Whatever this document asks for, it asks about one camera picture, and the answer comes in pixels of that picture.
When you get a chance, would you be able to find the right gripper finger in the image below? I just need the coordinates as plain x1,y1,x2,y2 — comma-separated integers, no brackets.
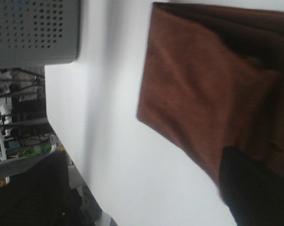
219,146,284,226

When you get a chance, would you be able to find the brown towel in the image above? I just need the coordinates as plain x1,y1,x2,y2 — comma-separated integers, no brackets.
137,2,284,183

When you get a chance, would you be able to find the black office chair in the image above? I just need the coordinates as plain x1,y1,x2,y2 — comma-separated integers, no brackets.
0,151,81,226

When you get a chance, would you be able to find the cluttered background shelving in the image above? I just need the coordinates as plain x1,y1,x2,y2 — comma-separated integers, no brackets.
0,66,54,161

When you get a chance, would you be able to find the grey perforated laundry basket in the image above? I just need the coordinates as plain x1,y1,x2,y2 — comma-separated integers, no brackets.
0,0,81,69

